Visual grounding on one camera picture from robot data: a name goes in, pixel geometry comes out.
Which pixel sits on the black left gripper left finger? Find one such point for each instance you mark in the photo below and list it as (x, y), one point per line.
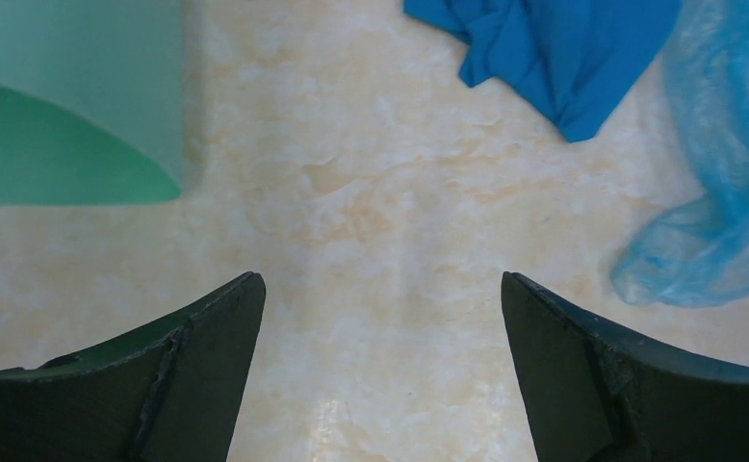
(169, 390)

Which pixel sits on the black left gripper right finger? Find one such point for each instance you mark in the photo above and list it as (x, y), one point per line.
(596, 390)

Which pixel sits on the light blue translucent plastic bag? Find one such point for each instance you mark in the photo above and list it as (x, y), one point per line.
(697, 254)

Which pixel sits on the green plastic trash bin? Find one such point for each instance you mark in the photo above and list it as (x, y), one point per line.
(91, 102)

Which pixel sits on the dark blue crumpled bag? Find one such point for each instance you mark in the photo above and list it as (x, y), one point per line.
(572, 60)

